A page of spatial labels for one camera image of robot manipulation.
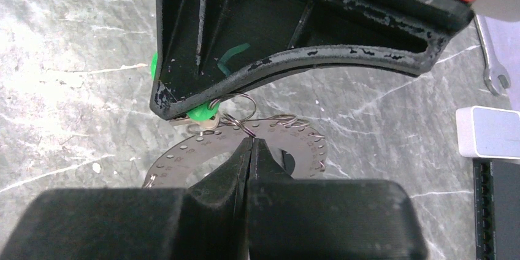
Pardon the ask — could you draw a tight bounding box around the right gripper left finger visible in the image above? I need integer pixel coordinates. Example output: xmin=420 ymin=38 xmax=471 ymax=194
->
xmin=1 ymin=138 xmax=254 ymax=259

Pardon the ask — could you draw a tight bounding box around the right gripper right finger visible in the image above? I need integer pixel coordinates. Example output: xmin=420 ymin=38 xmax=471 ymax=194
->
xmin=248 ymin=139 xmax=428 ymax=259

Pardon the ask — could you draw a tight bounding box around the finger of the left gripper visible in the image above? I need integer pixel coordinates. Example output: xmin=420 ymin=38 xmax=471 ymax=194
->
xmin=150 ymin=0 xmax=475 ymax=120

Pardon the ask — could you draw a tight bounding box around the small silver split ring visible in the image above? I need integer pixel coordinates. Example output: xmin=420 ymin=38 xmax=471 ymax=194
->
xmin=208 ymin=93 xmax=258 ymax=138

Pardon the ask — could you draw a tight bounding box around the green plastic key tag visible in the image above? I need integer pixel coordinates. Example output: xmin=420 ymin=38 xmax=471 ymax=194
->
xmin=150 ymin=52 xmax=220 ymax=122

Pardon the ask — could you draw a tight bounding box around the black flat rectangular box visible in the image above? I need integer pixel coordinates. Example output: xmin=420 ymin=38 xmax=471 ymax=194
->
xmin=473 ymin=158 xmax=519 ymax=260

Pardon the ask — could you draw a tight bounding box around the translucent white plastic box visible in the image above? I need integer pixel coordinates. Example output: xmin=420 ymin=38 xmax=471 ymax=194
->
xmin=456 ymin=105 xmax=519 ymax=159

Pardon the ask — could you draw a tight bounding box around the silver open-end wrench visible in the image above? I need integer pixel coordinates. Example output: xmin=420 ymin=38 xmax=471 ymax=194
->
xmin=475 ymin=15 xmax=511 ymax=96

